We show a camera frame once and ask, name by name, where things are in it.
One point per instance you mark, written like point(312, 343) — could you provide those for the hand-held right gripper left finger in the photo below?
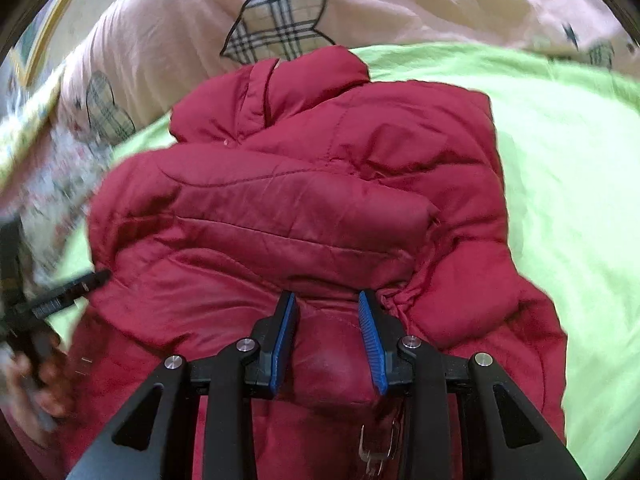
point(282, 342)

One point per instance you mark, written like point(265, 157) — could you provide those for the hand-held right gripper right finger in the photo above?
point(372, 347)

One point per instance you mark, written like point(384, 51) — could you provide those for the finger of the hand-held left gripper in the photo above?
point(75, 288)

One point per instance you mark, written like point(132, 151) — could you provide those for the red quilted blanket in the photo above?
point(300, 200)

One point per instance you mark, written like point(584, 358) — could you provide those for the person's left hand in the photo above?
point(50, 377)

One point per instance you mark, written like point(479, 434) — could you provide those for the floral ruffled pillow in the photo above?
point(65, 180)

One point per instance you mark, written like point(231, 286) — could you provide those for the yellow floral quilt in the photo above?
point(20, 130)

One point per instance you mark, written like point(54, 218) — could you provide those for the light green blanket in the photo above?
point(565, 185)

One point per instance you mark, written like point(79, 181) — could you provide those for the pink quilt with plaid hearts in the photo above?
point(190, 25)

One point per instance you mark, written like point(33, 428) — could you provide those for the gold picture frame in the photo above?
point(45, 25)

